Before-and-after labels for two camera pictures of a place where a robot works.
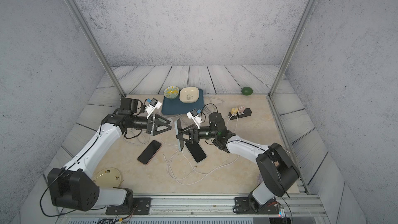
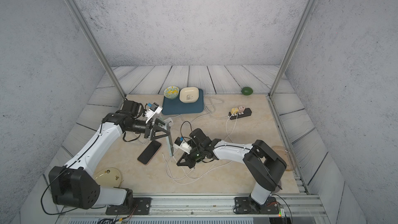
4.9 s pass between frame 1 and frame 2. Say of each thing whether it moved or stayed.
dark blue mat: stayed
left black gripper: stayed
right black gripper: moved
